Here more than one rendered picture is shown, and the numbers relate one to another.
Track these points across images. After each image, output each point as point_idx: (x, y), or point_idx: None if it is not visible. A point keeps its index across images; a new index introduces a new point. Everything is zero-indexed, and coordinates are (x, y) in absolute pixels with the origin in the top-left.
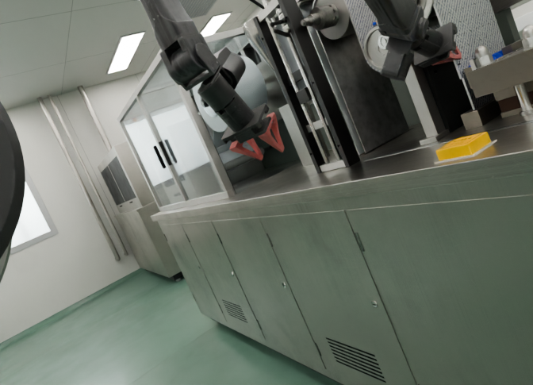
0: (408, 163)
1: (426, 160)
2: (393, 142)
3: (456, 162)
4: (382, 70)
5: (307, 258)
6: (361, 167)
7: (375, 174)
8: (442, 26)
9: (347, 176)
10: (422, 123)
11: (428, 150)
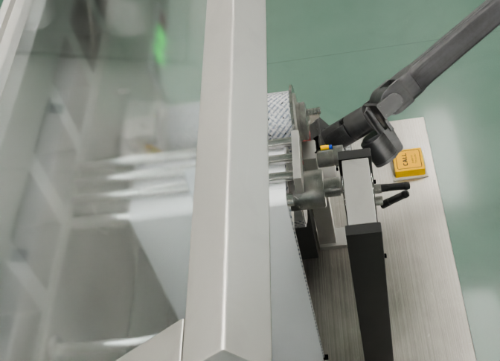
0: (414, 211)
1: (415, 193)
2: None
3: (431, 158)
4: (402, 146)
5: None
6: (400, 291)
7: (438, 231)
8: (320, 123)
9: (434, 280)
10: (334, 231)
11: (379, 216)
